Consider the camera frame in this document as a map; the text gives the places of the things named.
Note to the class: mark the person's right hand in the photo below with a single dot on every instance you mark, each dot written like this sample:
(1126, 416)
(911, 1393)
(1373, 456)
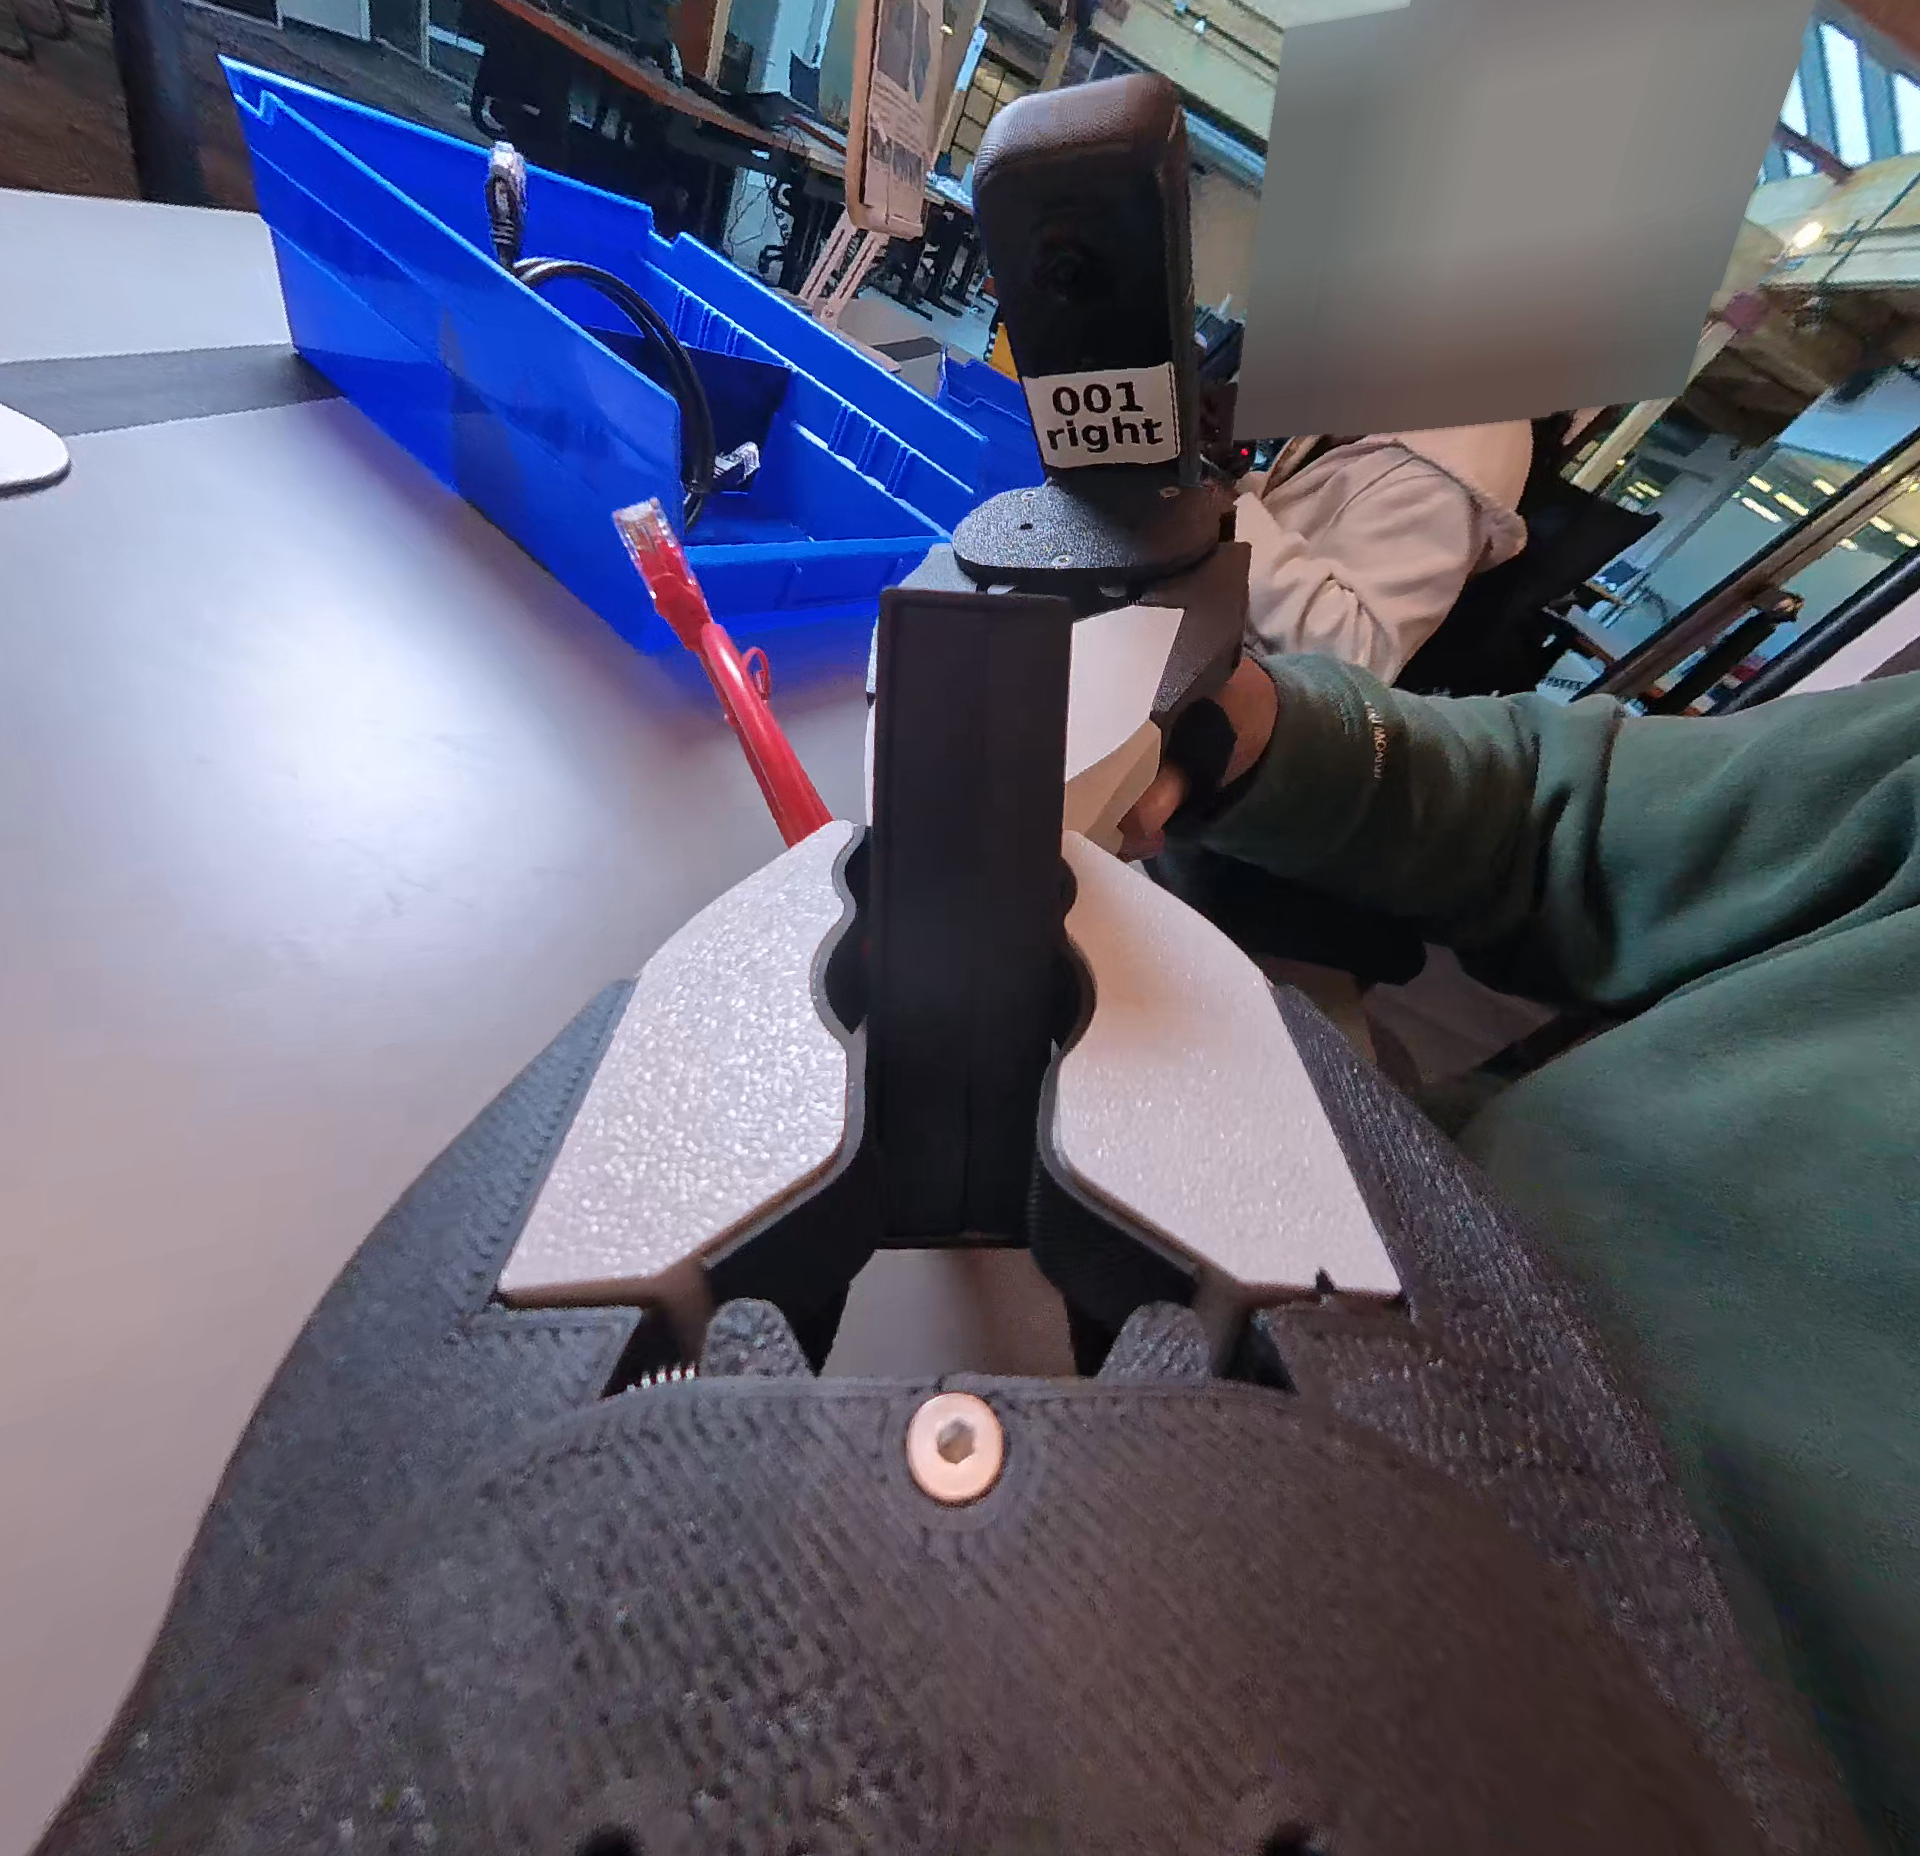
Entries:
(1258, 716)

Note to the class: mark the black metal railing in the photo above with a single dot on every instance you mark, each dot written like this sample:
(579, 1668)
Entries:
(1851, 607)

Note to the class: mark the black column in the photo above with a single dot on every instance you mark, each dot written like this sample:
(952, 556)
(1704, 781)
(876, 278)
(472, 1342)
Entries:
(151, 56)

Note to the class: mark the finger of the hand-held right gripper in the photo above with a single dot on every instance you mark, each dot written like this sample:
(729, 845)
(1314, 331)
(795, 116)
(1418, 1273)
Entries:
(1118, 685)

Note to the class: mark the person's right forearm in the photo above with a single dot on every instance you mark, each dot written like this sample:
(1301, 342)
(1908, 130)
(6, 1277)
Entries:
(1501, 820)

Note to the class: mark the blue plastic bin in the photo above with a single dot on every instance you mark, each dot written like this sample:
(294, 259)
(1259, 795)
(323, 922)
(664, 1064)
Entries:
(389, 326)
(997, 416)

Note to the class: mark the black backpack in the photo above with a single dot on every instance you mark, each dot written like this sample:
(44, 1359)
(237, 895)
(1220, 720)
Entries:
(1544, 566)

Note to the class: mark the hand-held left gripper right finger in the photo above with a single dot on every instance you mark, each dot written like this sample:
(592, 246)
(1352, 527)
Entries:
(1201, 1120)

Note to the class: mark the person's green sweatshirt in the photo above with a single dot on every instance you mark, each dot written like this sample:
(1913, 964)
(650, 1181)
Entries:
(1769, 1287)

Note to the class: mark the cardboard poster board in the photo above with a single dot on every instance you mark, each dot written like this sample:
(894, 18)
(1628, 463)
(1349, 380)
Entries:
(899, 87)

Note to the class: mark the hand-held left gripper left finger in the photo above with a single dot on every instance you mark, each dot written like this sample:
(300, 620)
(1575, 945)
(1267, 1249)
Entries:
(706, 1105)

